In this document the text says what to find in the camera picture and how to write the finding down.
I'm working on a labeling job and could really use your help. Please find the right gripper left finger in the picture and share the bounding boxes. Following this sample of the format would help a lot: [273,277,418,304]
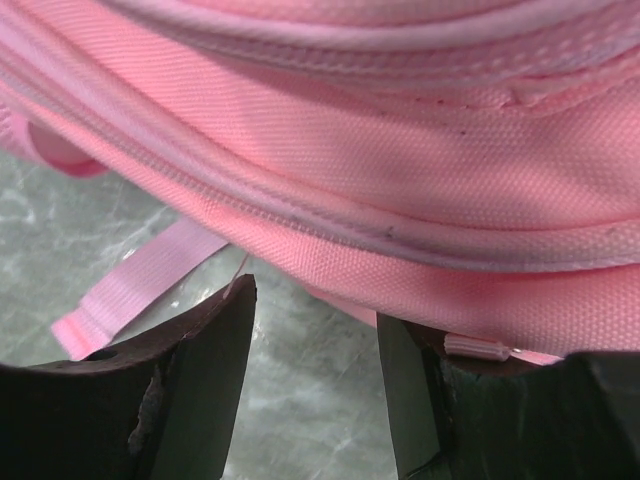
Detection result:
[1,275,257,480]

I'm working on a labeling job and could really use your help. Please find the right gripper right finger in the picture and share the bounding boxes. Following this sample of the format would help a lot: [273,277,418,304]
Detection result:
[377,315,639,479]

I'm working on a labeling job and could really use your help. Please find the pink student backpack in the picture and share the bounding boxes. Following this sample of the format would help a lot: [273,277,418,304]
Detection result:
[1,1,639,363]

